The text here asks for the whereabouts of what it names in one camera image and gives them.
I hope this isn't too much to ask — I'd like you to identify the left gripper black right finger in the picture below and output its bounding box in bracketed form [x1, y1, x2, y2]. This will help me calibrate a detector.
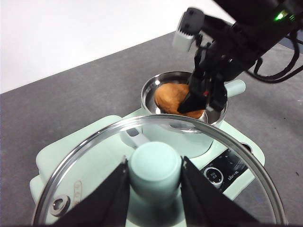
[180, 155, 261, 227]

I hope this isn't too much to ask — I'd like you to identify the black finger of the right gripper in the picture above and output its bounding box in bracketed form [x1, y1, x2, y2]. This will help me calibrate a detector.
[177, 72, 210, 114]
[206, 75, 227, 112]

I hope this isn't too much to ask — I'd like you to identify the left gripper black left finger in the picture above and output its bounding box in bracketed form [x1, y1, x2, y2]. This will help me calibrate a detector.
[51, 155, 131, 227]

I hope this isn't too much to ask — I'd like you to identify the brown potato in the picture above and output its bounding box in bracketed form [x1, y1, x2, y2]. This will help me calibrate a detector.
[153, 82, 207, 119]

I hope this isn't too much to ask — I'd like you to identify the glass lid with green knob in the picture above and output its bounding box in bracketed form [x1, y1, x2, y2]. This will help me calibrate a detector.
[32, 114, 288, 227]

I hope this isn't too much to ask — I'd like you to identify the steel steamer insert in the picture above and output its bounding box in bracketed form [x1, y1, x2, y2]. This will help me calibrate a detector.
[141, 70, 228, 126]

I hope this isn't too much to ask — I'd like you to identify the silver control knob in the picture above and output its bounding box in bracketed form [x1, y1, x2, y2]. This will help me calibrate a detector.
[203, 166, 224, 185]

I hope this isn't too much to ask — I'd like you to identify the mint green breakfast machine base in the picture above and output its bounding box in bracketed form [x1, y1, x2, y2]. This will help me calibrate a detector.
[29, 114, 266, 227]

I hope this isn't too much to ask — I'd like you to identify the mint green pot with handle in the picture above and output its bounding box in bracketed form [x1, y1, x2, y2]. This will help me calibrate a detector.
[119, 79, 247, 159]

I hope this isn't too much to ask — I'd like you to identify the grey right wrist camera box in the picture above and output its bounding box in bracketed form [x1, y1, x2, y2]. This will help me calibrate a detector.
[172, 7, 205, 52]

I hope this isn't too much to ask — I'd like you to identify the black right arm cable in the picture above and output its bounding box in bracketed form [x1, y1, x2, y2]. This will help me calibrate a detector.
[245, 30, 303, 84]

